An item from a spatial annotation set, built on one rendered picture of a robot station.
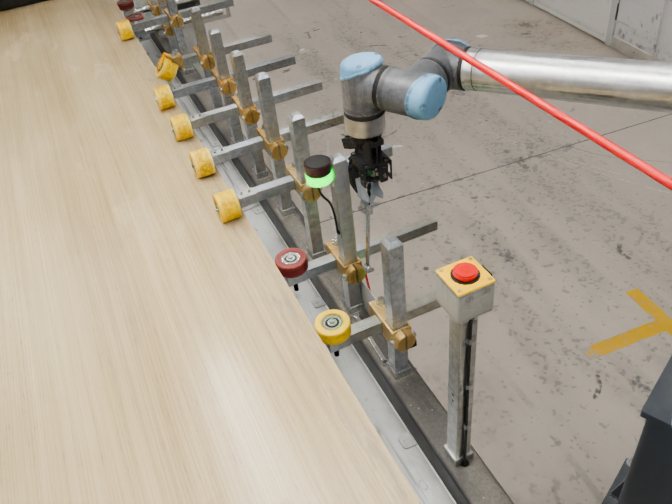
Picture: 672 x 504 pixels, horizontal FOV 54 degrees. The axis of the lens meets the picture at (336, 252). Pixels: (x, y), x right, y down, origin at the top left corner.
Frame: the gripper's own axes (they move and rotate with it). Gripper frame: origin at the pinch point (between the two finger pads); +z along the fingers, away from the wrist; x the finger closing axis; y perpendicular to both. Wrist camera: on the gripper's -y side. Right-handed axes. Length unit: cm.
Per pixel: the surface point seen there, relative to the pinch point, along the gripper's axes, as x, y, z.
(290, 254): -20.7, -3.0, 10.9
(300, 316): -26.6, 17.9, 11.2
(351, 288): -8.3, 4.3, 22.6
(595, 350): 86, 4, 101
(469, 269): -7, 54, -22
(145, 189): -47, -54, 11
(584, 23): 274, -222, 94
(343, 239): -9.0, 4.3, 6.0
